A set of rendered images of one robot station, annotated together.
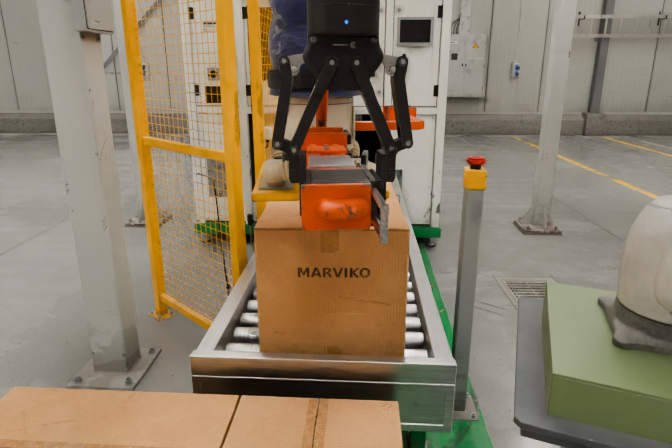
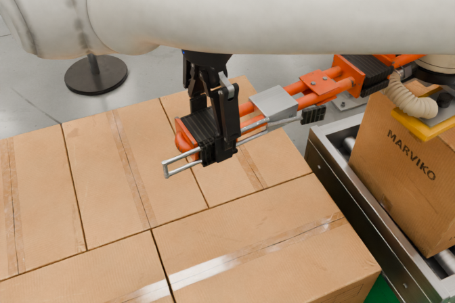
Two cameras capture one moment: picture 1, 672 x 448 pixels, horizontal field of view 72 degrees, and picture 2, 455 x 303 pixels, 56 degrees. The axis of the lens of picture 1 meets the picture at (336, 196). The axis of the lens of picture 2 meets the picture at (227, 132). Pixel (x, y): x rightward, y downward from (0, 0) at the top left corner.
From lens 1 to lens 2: 0.69 m
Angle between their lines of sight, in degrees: 61
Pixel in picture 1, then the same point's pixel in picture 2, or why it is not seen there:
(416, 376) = (413, 272)
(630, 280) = not seen: outside the picture
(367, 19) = (194, 57)
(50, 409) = (242, 99)
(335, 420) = (332, 235)
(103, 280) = not seen: hidden behind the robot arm
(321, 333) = (385, 184)
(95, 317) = not seen: hidden behind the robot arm
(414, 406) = (403, 285)
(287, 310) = (372, 150)
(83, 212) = not seen: outside the picture
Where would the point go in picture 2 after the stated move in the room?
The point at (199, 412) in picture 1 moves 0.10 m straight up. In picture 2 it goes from (285, 161) to (288, 142)
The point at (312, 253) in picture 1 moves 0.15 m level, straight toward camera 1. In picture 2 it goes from (402, 128) to (361, 147)
